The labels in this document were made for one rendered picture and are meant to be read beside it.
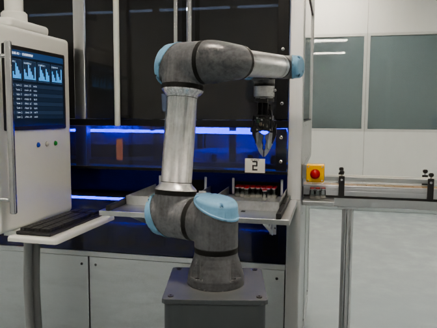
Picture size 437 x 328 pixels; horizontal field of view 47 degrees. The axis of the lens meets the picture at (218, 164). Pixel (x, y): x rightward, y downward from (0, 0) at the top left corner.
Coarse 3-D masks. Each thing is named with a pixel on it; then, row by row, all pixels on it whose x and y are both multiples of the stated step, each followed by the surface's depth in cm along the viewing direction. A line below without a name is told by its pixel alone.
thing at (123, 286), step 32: (0, 256) 243; (64, 256) 236; (96, 256) 233; (128, 256) 229; (160, 256) 225; (0, 288) 245; (64, 288) 237; (96, 288) 234; (128, 288) 230; (160, 288) 227; (0, 320) 247; (64, 320) 239; (96, 320) 235; (128, 320) 232; (160, 320) 228
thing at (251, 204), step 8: (224, 192) 214; (240, 200) 188; (248, 200) 188; (256, 200) 207; (264, 200) 207; (272, 200) 207; (280, 200) 190; (240, 208) 188; (248, 208) 188; (256, 208) 187; (264, 208) 186; (272, 208) 186
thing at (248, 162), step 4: (248, 160) 212; (252, 160) 212; (256, 160) 211; (260, 160) 211; (264, 160) 211; (248, 164) 212; (252, 164) 212; (260, 164) 211; (264, 164) 211; (248, 168) 213; (256, 168) 212; (260, 168) 211; (264, 168) 211; (256, 172) 212; (260, 172) 212; (264, 172) 211
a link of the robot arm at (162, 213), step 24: (168, 48) 137; (192, 48) 132; (168, 72) 136; (192, 72) 133; (168, 96) 138; (192, 96) 137; (168, 120) 137; (192, 120) 138; (168, 144) 137; (192, 144) 138; (168, 168) 136; (168, 192) 134; (192, 192) 137; (144, 216) 138; (168, 216) 134
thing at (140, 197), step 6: (150, 186) 224; (210, 186) 225; (138, 192) 209; (144, 192) 217; (150, 192) 224; (126, 198) 198; (132, 198) 197; (138, 198) 197; (144, 198) 196; (138, 204) 197; (144, 204) 197
